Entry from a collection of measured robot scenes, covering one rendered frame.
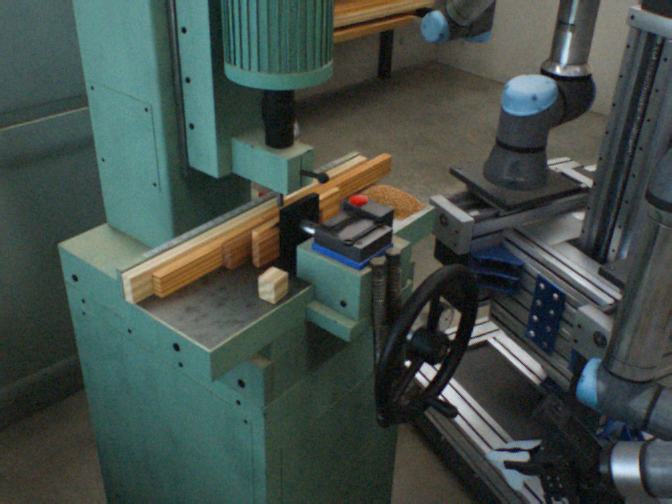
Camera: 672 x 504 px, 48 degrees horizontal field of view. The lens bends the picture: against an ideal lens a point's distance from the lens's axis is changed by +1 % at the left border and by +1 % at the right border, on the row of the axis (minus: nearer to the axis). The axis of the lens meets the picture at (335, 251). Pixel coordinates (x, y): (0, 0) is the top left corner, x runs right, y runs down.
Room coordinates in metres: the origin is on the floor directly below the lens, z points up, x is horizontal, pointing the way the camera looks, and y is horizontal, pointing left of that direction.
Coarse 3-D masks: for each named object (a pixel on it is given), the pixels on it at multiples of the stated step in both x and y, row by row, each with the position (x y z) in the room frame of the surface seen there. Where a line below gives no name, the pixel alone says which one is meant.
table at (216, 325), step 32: (416, 224) 1.25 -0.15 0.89; (288, 256) 1.10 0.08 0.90; (192, 288) 1.00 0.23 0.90; (224, 288) 1.00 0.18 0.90; (256, 288) 1.00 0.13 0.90; (288, 288) 1.00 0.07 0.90; (128, 320) 0.96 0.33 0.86; (160, 320) 0.91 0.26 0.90; (192, 320) 0.91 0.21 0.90; (224, 320) 0.91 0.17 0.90; (256, 320) 0.92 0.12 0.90; (288, 320) 0.97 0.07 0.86; (320, 320) 0.98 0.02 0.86; (352, 320) 0.96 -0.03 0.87; (192, 352) 0.86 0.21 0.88; (224, 352) 0.86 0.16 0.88
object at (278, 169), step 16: (256, 128) 1.26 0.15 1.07; (240, 144) 1.21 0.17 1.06; (256, 144) 1.19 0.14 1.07; (240, 160) 1.21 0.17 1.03; (256, 160) 1.18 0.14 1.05; (272, 160) 1.16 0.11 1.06; (288, 160) 1.14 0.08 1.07; (304, 160) 1.17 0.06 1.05; (256, 176) 1.18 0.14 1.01; (272, 176) 1.16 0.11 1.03; (288, 176) 1.14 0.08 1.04; (304, 176) 1.17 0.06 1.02; (288, 192) 1.14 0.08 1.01
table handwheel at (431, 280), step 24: (456, 264) 1.03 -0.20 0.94; (432, 288) 0.95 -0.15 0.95; (408, 312) 0.91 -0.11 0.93; (432, 312) 0.98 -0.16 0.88; (408, 336) 0.99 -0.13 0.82; (432, 336) 0.97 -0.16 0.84; (456, 336) 1.07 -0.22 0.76; (384, 360) 0.88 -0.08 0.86; (432, 360) 0.95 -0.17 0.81; (456, 360) 1.05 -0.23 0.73; (384, 384) 0.87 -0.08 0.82; (408, 384) 0.93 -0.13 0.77; (432, 384) 1.01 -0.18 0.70; (384, 408) 0.87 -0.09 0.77; (408, 408) 0.94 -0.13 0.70
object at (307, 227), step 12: (300, 204) 1.12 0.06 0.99; (312, 204) 1.15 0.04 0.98; (288, 216) 1.10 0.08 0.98; (300, 216) 1.12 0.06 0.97; (312, 216) 1.15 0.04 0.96; (288, 228) 1.10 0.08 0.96; (300, 228) 1.11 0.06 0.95; (312, 228) 1.10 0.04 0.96; (288, 240) 1.10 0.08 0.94; (300, 240) 1.12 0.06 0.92; (288, 252) 1.10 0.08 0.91
